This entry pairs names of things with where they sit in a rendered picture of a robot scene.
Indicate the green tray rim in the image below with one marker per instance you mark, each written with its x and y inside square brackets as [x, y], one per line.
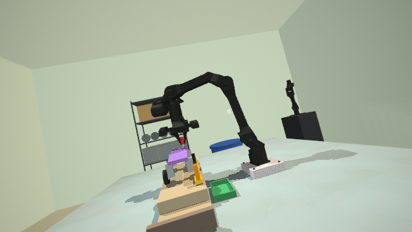
[223, 196]

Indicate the green tray floor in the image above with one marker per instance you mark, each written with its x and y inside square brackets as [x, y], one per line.
[222, 188]

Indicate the yellow wedge with orange handle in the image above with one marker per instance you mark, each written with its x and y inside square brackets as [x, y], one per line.
[197, 177]

